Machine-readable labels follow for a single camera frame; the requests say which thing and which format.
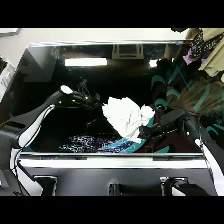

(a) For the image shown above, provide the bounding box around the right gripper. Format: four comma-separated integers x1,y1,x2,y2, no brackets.
138,120,170,139

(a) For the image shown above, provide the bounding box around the white long-sleeved shirt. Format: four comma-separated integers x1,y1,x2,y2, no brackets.
101,96,156,144

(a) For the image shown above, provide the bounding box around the olive garment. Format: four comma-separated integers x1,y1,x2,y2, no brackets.
185,28,224,83

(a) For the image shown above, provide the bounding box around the black spotted garment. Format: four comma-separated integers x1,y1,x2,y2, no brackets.
189,29,224,58

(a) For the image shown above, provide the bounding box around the silver frame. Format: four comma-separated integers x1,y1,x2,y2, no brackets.
0,151,224,197

